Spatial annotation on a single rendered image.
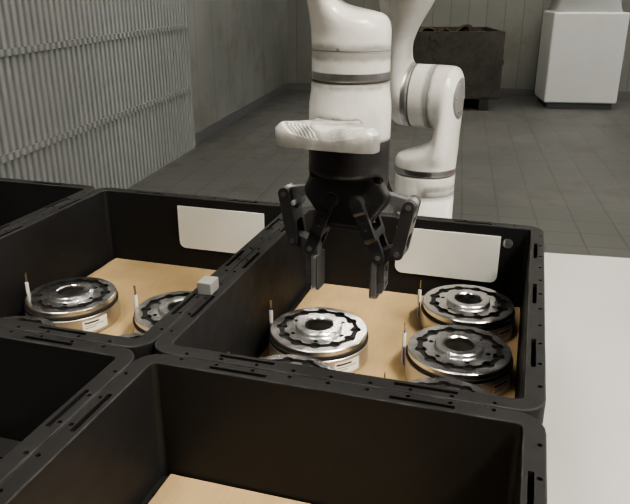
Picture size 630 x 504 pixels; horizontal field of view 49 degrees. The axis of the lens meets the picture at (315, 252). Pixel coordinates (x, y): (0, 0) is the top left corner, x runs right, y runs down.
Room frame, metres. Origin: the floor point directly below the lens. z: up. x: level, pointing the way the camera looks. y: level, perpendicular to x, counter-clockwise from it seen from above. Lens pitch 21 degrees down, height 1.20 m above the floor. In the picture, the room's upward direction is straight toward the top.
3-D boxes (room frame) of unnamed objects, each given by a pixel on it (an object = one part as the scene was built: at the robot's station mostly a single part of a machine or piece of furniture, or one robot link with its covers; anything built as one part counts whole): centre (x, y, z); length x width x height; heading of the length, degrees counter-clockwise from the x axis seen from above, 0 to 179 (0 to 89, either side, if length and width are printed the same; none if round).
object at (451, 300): (0.71, -0.17, 0.86); 0.05 x 0.05 x 0.01
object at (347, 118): (0.62, -0.03, 1.10); 0.11 x 0.09 x 0.06; 159
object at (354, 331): (0.64, 0.00, 0.86); 0.10 x 0.10 x 0.01
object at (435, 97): (1.03, -0.17, 1.00); 0.09 x 0.09 x 0.17; 63
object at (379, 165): (0.63, -0.03, 1.03); 0.08 x 0.08 x 0.09
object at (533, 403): (0.62, -0.07, 0.92); 0.40 x 0.30 x 0.02; 163
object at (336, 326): (0.64, 0.00, 0.86); 0.05 x 0.05 x 0.01
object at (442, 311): (0.71, -0.17, 0.86); 0.10 x 0.10 x 0.01
